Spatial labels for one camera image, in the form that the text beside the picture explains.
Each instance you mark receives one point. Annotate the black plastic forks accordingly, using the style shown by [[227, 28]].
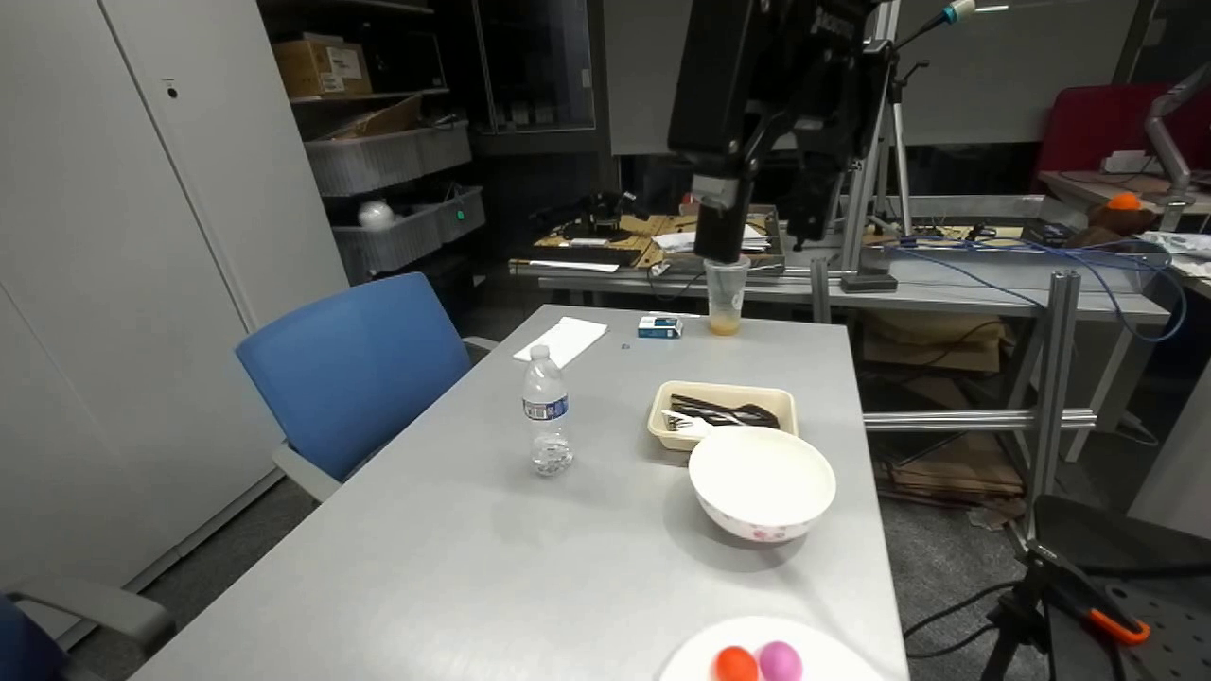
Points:
[[725, 413]]

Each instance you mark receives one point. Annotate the purple ball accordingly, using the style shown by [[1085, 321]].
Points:
[[782, 664]]

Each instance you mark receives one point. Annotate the red chair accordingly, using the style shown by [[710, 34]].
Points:
[[1085, 128]]

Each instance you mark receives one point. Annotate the cluttered grey workbench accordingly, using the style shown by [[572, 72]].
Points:
[[913, 281]]

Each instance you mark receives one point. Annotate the small blue white box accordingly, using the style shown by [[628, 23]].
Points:
[[661, 328]]

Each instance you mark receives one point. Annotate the white foam plate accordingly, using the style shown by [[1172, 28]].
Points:
[[824, 655]]

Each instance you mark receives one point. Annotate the clear plastic cup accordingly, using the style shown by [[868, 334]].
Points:
[[725, 297]]

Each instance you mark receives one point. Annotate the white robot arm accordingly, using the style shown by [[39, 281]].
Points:
[[756, 72]]

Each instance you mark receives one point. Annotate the blue office chair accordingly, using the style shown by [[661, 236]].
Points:
[[348, 371]]

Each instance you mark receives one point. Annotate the cardboard box on shelf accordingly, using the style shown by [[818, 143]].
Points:
[[322, 67]]

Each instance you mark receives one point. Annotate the orange ball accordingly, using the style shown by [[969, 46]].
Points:
[[734, 664]]

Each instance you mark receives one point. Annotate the beige cutlery tray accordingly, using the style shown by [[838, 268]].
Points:
[[681, 431]]

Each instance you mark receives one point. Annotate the white paper sheet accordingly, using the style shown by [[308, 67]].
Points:
[[564, 343]]

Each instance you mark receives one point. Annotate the black tripod orange clamp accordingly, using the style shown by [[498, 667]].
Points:
[[1048, 579]]

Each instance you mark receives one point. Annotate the grey storage cabinet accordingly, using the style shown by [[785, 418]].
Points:
[[152, 208]]

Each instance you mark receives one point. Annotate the white ceramic bowl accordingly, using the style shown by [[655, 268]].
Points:
[[762, 486]]

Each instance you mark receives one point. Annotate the grey shelf bins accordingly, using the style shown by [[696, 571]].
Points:
[[397, 199]]

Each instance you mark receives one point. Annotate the aluminium frame post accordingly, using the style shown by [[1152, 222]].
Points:
[[1045, 418]]

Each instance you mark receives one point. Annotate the clear plastic water bottle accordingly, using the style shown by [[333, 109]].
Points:
[[545, 413]]

